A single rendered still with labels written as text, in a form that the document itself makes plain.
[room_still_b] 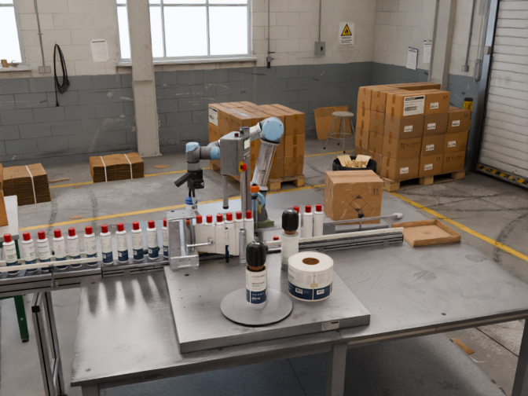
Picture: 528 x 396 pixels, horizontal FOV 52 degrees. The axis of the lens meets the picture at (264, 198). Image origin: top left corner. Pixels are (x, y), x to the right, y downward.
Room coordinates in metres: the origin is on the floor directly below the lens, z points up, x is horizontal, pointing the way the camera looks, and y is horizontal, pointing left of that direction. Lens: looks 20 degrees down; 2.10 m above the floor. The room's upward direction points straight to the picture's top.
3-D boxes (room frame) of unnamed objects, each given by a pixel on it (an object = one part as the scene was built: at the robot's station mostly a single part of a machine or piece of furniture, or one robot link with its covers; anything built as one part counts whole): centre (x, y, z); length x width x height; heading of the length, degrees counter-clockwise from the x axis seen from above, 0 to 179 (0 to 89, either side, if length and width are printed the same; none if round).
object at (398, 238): (2.67, 0.02, 0.85); 1.65 x 0.11 x 0.05; 105
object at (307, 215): (2.74, -0.24, 0.98); 0.05 x 0.05 x 0.20
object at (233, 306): (2.05, 0.03, 0.89); 0.31 x 0.31 x 0.01
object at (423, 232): (2.93, -0.94, 0.85); 0.30 x 0.26 x 0.04; 105
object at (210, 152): (3.06, 0.31, 1.29); 0.11 x 0.11 x 0.08; 88
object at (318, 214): (2.76, -0.30, 0.98); 0.05 x 0.05 x 0.20
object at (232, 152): (2.72, 0.15, 1.38); 0.17 x 0.10 x 0.19; 160
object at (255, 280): (2.05, 0.03, 1.04); 0.09 x 0.09 x 0.29
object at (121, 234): (2.49, 0.71, 0.98); 0.05 x 0.05 x 0.20
